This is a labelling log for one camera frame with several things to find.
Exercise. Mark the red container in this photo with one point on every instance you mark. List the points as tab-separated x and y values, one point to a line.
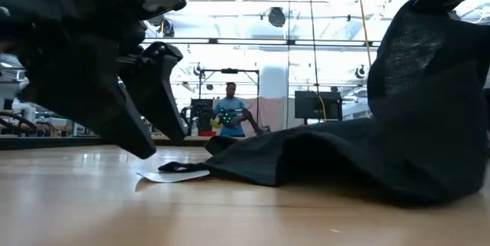
207	133

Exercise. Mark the black round chair rim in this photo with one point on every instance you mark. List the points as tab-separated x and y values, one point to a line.
33	126

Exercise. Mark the black camera stand frame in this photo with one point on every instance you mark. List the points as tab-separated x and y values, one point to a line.
229	71

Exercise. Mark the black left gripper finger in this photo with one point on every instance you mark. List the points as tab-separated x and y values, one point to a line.
153	92
115	123

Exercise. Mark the black monitor on stand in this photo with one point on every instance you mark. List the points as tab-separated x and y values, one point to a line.
310	104

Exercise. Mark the long ceiling light strip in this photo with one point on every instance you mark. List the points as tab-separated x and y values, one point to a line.
249	41

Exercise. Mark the person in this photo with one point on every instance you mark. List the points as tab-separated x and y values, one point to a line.
229	104

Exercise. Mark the white building column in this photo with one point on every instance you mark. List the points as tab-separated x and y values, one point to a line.
273	81

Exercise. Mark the black towel with white tag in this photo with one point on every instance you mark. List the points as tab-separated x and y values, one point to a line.
421	123

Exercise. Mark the small black robot arm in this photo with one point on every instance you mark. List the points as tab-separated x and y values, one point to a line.
252	121

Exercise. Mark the black screen panel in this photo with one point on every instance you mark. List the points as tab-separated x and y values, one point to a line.
199	108

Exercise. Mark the pink cloth backdrop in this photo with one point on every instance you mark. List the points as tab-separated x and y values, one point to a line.
272	113

